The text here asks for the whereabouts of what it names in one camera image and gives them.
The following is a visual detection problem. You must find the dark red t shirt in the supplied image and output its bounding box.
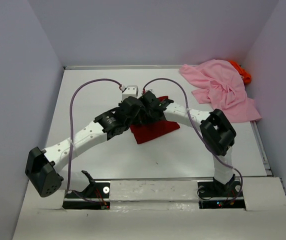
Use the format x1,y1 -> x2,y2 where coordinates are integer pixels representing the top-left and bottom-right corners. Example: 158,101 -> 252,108
130,96 -> 180,144

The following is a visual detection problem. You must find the pink t shirt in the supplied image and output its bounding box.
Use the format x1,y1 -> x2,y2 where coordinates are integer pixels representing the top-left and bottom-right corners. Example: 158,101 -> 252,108
179,59 -> 262,123

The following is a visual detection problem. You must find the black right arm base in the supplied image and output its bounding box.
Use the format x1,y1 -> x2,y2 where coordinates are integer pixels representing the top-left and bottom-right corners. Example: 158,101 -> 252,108
197,180 -> 246,210

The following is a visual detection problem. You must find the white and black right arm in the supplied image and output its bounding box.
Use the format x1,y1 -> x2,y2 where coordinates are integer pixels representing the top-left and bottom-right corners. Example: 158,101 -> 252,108
138,91 -> 236,197

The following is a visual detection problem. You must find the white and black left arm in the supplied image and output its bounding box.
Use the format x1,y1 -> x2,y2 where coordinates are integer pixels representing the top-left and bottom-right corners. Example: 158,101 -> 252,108
25,96 -> 145,198

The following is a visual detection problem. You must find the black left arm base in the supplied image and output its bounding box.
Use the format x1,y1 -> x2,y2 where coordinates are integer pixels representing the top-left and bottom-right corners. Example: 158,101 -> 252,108
62,181 -> 111,210

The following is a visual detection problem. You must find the orange cloth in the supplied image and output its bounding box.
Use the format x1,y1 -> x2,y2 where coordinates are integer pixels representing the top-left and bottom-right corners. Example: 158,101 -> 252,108
228,60 -> 252,85

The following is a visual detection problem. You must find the white cardboard front cover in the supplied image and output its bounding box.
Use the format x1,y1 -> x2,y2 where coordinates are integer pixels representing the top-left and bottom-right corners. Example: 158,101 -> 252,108
13,177 -> 286,240

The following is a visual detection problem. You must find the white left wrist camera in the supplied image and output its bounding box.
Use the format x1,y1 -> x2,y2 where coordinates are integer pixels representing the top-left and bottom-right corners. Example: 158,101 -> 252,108
120,85 -> 139,101

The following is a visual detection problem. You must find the white back table rail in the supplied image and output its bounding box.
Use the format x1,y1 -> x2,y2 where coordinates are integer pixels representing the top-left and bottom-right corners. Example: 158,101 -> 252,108
63,65 -> 181,71

